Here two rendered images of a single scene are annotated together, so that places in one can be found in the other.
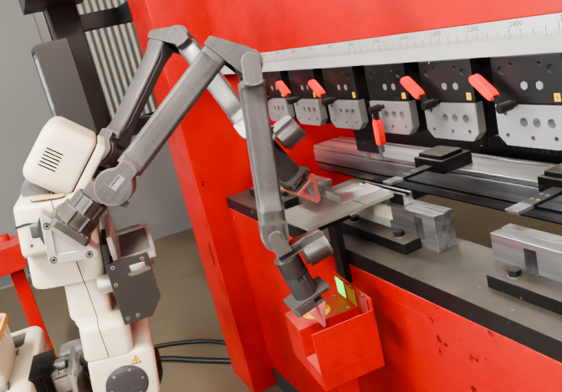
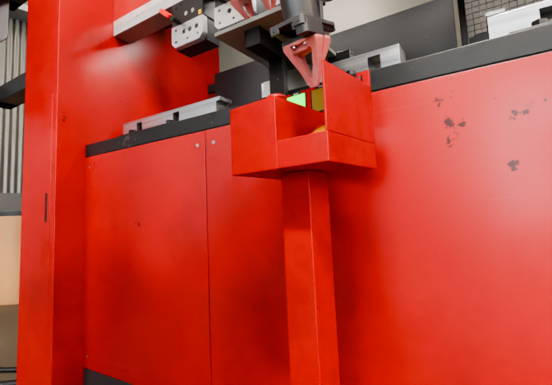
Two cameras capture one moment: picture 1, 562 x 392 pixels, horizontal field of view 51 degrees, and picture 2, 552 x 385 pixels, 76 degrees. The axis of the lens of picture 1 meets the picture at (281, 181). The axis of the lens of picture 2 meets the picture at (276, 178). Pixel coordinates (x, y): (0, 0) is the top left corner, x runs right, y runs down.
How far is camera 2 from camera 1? 1.27 m
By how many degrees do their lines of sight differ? 39
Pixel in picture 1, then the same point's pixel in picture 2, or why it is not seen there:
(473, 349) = (521, 98)
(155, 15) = not seen: outside the picture
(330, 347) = (338, 95)
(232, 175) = (98, 127)
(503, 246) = (508, 23)
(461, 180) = not seen: hidden behind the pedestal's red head
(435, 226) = (399, 52)
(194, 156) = (63, 88)
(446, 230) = not seen: hidden behind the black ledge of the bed
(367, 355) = (365, 141)
